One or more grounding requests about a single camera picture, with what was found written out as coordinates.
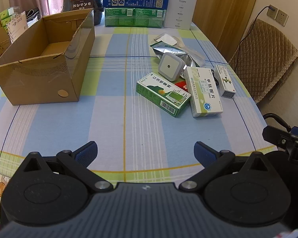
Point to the large white medicine box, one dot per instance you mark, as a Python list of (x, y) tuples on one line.
[(206, 91)]

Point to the white square night light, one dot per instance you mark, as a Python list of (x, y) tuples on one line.
[(168, 65)]

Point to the red packet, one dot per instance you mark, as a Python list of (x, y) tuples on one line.
[(182, 85)]

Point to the green cartons under blue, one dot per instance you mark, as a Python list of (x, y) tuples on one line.
[(132, 17)]

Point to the small cardboard box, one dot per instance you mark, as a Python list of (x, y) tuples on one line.
[(0, 39)]

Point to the white wall socket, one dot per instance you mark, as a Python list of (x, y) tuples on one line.
[(281, 17), (272, 11)]

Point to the white square pad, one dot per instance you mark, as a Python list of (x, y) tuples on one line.
[(166, 39)]

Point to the beige bear print cloth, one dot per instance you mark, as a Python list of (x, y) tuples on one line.
[(0, 186)]

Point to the small white medicine box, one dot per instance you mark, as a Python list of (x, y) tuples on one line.
[(226, 81)]

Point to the white paper bag pink print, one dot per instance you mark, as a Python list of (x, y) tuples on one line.
[(16, 26)]

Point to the black and white magazines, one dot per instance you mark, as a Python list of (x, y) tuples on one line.
[(32, 14)]

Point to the tall white carton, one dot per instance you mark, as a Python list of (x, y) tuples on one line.
[(180, 12)]

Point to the black metal chair frame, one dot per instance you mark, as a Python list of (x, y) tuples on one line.
[(273, 115)]

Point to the black box brown label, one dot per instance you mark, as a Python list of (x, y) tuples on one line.
[(79, 1)]

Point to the green tissue box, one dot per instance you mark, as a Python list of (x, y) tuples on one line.
[(7, 13), (3, 22)]

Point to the chair with quilted brown cover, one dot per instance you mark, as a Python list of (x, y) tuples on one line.
[(263, 54)]

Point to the plaid cloth-covered desktop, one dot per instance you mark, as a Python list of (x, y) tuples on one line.
[(139, 129)]

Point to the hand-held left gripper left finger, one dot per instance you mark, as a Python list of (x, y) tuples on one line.
[(85, 152)]

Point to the green medicine box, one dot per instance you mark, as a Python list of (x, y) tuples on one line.
[(161, 91)]

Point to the silver green foil pouch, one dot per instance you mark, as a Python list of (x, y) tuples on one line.
[(187, 59)]

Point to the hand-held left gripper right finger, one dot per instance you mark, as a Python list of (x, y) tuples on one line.
[(204, 152)]

